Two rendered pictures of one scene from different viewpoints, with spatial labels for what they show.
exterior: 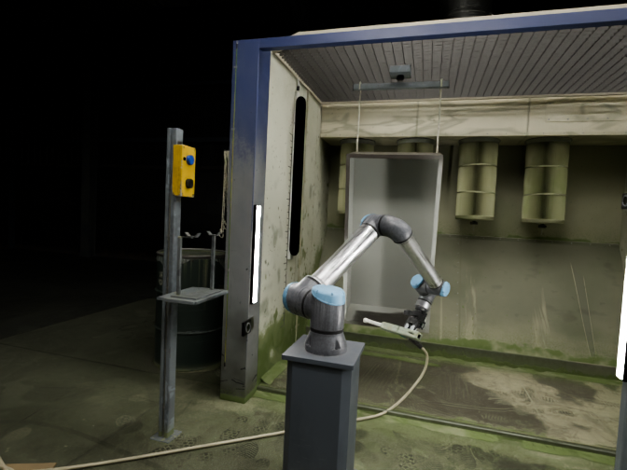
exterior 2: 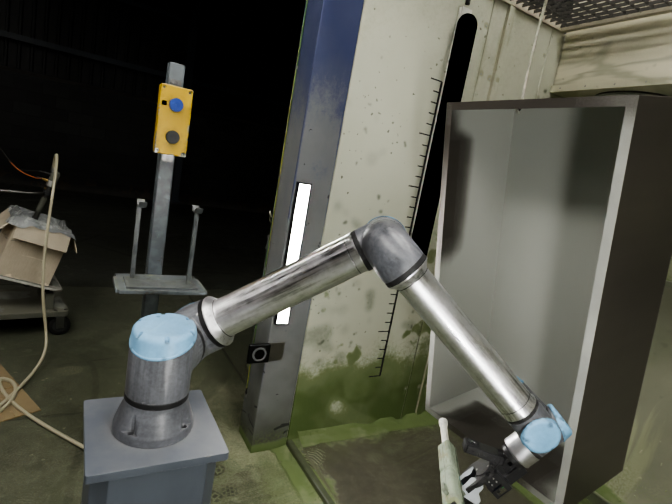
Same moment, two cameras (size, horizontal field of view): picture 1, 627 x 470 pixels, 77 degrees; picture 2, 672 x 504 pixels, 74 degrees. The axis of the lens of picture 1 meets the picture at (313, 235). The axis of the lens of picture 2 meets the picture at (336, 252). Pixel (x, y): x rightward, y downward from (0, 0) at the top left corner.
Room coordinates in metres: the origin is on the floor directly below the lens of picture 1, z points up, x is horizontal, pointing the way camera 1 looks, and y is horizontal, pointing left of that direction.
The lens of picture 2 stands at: (1.22, -1.05, 1.34)
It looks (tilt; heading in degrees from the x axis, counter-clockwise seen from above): 10 degrees down; 43
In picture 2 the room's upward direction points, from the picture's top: 10 degrees clockwise
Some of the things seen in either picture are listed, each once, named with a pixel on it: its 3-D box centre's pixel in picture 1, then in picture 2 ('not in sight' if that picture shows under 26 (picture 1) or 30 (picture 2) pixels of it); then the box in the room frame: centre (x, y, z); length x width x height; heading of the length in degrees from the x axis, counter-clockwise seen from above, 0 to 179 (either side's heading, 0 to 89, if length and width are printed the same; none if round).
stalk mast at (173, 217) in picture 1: (170, 284); (154, 265); (2.06, 0.74, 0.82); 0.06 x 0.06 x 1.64; 74
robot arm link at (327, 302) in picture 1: (326, 306); (163, 355); (1.72, -0.07, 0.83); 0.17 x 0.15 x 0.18; 40
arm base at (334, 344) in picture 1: (326, 337); (155, 407); (1.72, -0.08, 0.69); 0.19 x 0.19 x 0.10
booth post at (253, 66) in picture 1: (244, 225); (299, 211); (2.56, 0.45, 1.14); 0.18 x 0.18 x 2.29; 74
